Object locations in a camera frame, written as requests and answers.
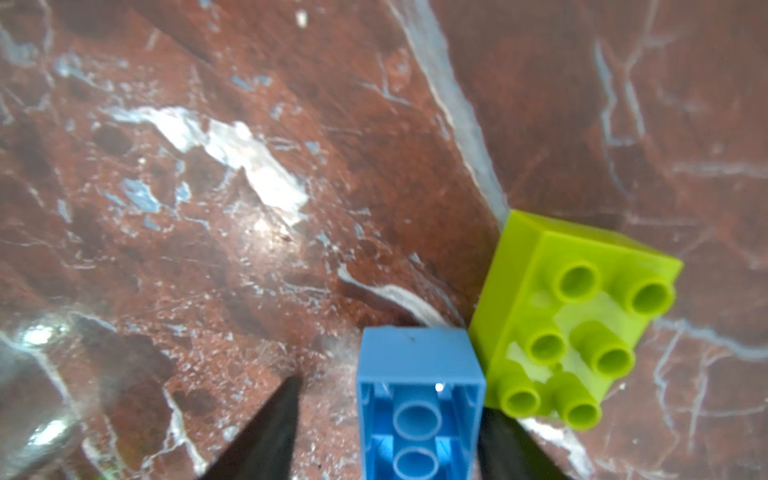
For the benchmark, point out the green lego brick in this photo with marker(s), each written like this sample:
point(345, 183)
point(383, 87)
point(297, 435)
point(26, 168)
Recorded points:
point(560, 314)

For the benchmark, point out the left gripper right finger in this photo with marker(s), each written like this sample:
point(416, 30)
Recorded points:
point(507, 452)

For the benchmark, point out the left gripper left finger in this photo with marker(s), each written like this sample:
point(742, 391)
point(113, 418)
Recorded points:
point(264, 448)

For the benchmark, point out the blue lego brick diagonal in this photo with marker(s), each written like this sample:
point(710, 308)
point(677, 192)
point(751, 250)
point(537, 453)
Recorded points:
point(420, 394)

